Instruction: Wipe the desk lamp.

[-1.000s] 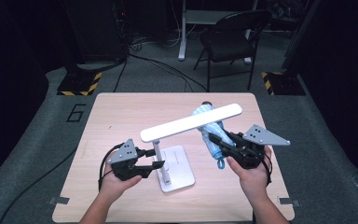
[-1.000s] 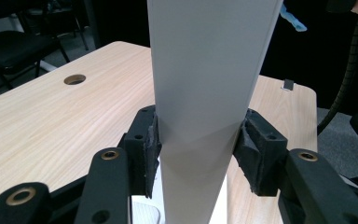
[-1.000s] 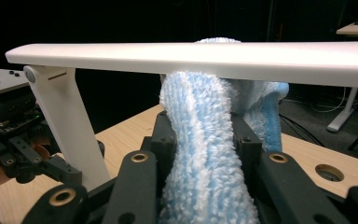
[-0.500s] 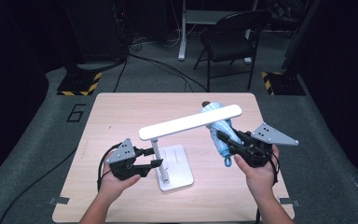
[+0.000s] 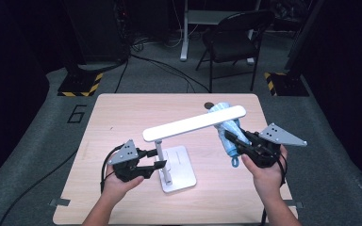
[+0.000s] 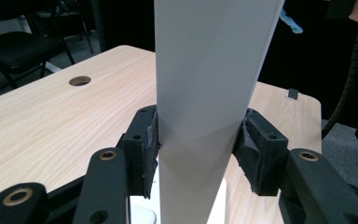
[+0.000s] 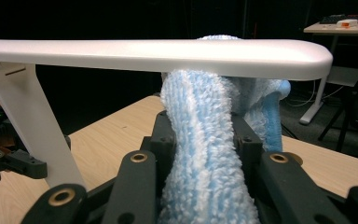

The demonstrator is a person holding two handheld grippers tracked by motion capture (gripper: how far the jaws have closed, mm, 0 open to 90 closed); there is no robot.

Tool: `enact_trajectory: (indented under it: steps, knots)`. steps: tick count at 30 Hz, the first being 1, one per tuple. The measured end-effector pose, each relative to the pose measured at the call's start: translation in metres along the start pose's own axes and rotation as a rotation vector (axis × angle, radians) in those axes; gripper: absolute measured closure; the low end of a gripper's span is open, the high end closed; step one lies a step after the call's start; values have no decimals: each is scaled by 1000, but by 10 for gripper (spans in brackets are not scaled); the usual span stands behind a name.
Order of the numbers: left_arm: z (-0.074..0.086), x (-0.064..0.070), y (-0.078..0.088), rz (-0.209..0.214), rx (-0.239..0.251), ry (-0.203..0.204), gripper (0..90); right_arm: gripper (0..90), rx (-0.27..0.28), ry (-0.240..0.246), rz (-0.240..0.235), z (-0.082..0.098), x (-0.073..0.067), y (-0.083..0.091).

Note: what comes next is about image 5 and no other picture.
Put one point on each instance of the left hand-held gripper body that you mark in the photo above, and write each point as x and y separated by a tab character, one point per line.
125	153

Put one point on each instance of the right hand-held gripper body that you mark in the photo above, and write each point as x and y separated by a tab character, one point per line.
264	150

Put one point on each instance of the white desk lamp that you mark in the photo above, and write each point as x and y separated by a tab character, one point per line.
194	124

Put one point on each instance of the person's right hand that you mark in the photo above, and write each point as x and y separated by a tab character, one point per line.
267	182

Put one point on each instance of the person's left hand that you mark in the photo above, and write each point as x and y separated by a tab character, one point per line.
113	188

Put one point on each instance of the grey tape piece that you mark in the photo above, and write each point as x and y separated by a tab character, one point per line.
59	202
297	205

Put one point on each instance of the black stand with striped base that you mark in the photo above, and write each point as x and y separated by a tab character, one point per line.
78	83
289	84

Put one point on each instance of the black folding chair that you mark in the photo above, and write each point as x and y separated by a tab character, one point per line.
229	47

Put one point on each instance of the black equipment rack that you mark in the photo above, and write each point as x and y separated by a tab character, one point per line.
100	31

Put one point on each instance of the white metal desk frame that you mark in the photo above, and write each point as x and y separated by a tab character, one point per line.
184	37

